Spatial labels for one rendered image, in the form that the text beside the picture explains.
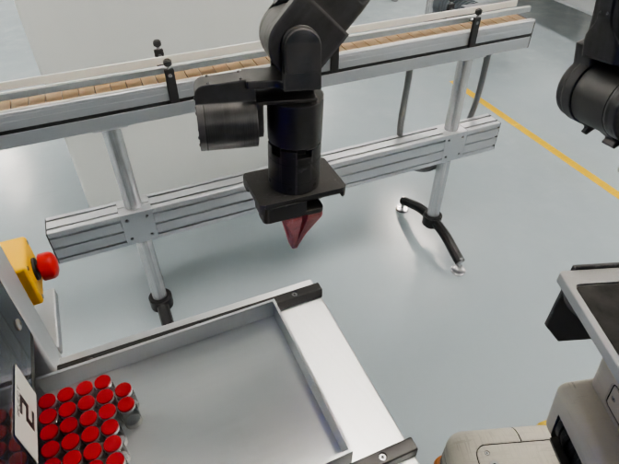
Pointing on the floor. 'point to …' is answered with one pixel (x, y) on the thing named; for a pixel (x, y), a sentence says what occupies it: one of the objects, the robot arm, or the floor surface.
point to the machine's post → (47, 354)
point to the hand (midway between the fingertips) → (293, 239)
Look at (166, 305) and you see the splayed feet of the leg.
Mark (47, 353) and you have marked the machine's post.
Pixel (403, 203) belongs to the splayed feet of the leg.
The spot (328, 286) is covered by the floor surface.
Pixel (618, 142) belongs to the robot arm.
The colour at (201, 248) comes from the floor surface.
